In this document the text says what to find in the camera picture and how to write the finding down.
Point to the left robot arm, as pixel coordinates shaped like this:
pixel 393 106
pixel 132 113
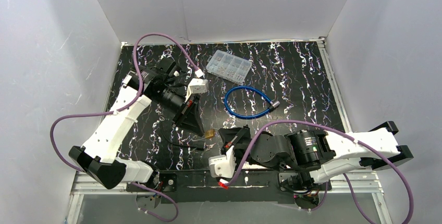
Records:
pixel 97 156

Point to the clear plastic parts box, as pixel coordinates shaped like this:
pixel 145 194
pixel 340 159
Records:
pixel 229 67

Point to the black cable padlock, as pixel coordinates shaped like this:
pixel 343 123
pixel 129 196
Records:
pixel 199 144

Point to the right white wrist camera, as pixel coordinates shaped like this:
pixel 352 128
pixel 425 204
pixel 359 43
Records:
pixel 222 165

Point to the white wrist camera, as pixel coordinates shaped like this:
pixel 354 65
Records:
pixel 196 86
pixel 222 165

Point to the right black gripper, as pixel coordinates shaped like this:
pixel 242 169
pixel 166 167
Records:
pixel 237 142

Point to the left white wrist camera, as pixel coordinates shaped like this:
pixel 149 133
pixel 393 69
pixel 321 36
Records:
pixel 196 86

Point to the small brass padlock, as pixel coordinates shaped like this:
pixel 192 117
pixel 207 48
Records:
pixel 209 134

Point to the small silver lock key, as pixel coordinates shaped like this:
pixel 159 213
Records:
pixel 210 146

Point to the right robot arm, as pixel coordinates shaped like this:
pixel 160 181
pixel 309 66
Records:
pixel 317 155

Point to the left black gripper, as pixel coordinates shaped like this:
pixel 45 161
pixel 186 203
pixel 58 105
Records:
pixel 184 111

